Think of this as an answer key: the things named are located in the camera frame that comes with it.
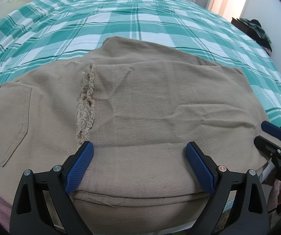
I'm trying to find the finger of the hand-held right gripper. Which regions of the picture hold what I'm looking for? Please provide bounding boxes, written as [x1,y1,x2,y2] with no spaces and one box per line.
[261,121,281,152]
[254,136,281,159]

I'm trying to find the beige pants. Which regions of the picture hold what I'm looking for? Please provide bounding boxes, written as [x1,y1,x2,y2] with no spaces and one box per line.
[0,36,269,233]

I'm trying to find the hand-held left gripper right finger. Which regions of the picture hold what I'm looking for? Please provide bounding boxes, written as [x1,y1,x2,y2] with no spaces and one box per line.
[185,141,270,235]

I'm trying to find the teal plaid bedsheet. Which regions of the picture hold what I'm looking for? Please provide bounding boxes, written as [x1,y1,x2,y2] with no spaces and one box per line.
[0,0,281,184]

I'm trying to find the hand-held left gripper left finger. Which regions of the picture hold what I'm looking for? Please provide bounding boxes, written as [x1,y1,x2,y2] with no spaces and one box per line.
[9,141,94,235]

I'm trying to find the pile of clothes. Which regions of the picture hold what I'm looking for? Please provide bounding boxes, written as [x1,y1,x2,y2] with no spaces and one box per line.
[239,18,272,52]

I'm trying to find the dark wooden dresser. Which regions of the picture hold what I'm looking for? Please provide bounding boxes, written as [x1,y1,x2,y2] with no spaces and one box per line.
[231,17,256,40]

